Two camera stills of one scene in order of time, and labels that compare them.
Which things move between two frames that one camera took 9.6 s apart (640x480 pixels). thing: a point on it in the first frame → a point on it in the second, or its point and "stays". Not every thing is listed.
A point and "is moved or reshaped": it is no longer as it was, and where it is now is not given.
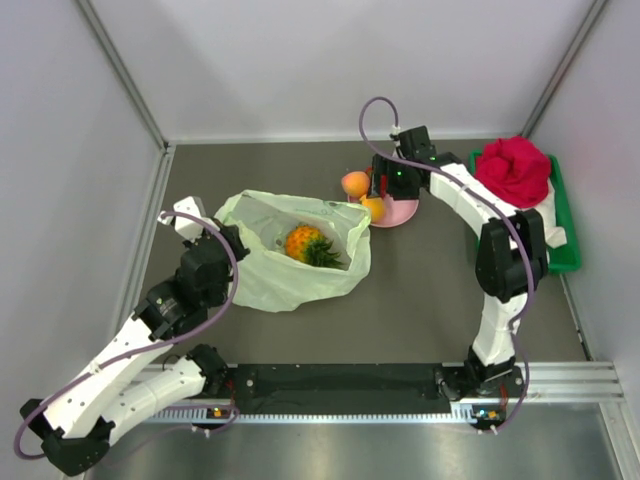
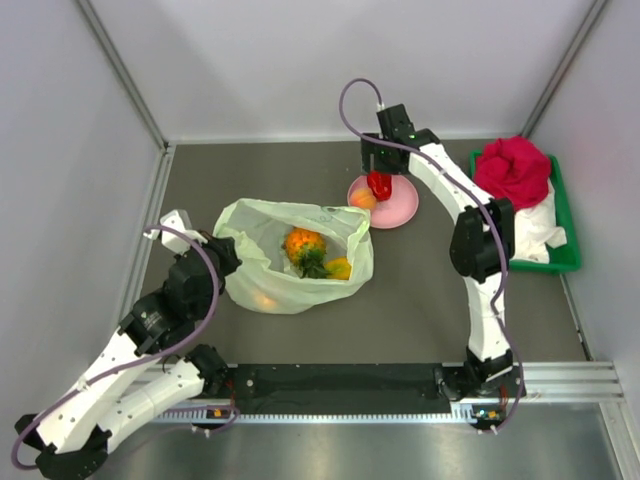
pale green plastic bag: x=272 y=280 is moved or reshaped
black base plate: x=363 y=387 stays
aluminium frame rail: x=144 y=235 stays
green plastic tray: x=568 y=257 stays
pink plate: x=396 y=212 stays
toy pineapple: x=306 y=243 is moved or reshaped
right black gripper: x=384 y=165 → x=369 y=149
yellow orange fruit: x=377 y=207 → x=265 y=302
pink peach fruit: x=355 y=184 → x=363 y=197
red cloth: x=517 y=169 stays
